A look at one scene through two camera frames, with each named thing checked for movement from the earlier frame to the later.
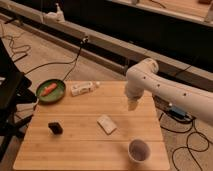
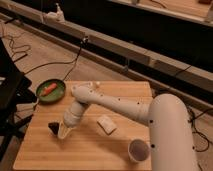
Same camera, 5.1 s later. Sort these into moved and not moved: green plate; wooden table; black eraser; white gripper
Moved: white gripper
Not moved: green plate; black eraser; wooden table
